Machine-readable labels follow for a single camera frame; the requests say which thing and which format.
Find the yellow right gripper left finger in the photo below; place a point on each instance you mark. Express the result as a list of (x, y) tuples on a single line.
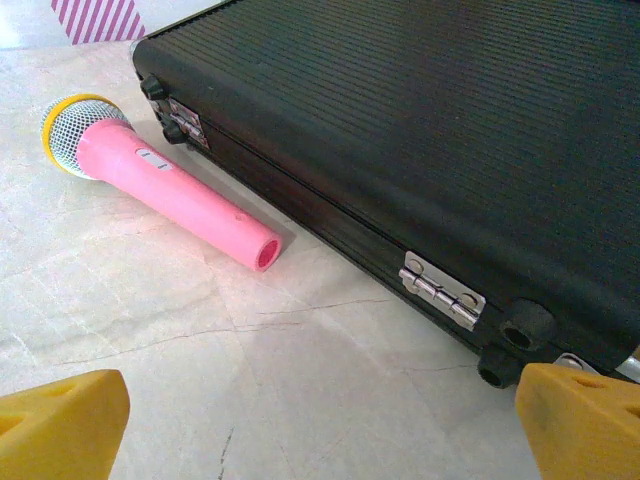
[(60, 430)]

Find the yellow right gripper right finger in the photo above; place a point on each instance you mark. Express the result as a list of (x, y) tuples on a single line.
[(585, 435)]

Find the pink marker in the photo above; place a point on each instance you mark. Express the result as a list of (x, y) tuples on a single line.
[(170, 190)]

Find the black ribbed case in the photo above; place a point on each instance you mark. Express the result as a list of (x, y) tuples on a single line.
[(425, 150)]

